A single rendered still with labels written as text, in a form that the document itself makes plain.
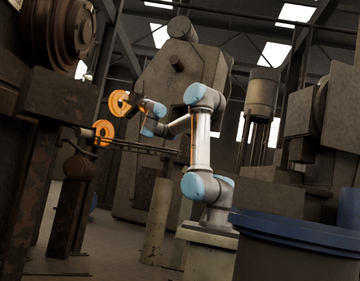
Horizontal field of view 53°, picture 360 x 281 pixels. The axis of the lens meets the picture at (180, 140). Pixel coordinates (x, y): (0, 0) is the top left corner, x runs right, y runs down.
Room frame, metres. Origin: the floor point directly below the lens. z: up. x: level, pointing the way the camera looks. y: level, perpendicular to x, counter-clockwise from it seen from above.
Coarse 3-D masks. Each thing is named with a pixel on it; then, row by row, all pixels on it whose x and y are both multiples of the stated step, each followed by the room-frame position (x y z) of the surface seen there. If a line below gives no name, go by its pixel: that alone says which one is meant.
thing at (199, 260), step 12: (192, 252) 1.57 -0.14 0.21; (204, 252) 1.57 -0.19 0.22; (216, 252) 1.56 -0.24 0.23; (228, 252) 1.56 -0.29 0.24; (192, 264) 1.57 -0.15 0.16; (204, 264) 1.57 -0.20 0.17; (216, 264) 1.56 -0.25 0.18; (228, 264) 1.56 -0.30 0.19; (192, 276) 1.57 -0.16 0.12; (204, 276) 1.57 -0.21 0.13; (216, 276) 1.56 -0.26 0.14; (228, 276) 1.56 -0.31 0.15
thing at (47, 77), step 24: (48, 72) 1.04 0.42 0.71; (24, 96) 1.08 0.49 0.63; (48, 96) 1.05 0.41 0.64; (72, 96) 1.08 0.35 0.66; (96, 96) 1.12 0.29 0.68; (48, 120) 1.18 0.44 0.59; (72, 120) 1.09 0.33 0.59; (48, 144) 1.19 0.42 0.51; (24, 192) 1.17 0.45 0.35; (24, 216) 1.18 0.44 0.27; (24, 240) 1.18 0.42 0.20; (24, 264) 1.19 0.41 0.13
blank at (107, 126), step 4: (100, 120) 2.10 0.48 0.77; (104, 120) 2.11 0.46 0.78; (96, 124) 2.08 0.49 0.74; (100, 124) 2.10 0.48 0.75; (104, 124) 2.12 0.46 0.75; (108, 124) 2.14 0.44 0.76; (96, 128) 2.08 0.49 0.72; (100, 128) 2.10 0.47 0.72; (104, 128) 2.15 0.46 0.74; (108, 128) 2.15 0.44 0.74; (112, 128) 2.17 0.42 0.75; (96, 132) 2.09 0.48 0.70; (108, 132) 2.16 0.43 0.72; (112, 132) 2.17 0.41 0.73; (108, 136) 2.16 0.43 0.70; (112, 136) 2.18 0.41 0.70; (108, 140) 2.16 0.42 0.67; (100, 144) 2.12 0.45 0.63; (104, 144) 2.14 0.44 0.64; (108, 144) 2.17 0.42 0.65
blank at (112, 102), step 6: (120, 90) 2.05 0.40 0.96; (114, 96) 2.02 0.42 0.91; (120, 96) 2.06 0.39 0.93; (108, 102) 2.03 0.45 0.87; (114, 102) 2.03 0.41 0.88; (114, 108) 2.03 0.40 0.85; (120, 108) 2.11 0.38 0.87; (126, 108) 2.10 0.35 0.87; (114, 114) 2.07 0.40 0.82; (120, 114) 2.07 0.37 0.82
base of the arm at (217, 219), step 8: (208, 208) 1.63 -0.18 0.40; (216, 208) 1.61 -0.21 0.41; (224, 208) 1.61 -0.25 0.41; (208, 216) 1.61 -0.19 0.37; (216, 216) 1.60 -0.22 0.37; (224, 216) 1.61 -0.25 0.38; (200, 224) 1.64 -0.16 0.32; (208, 224) 1.60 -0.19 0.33; (216, 224) 1.59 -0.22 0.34; (224, 224) 1.60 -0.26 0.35
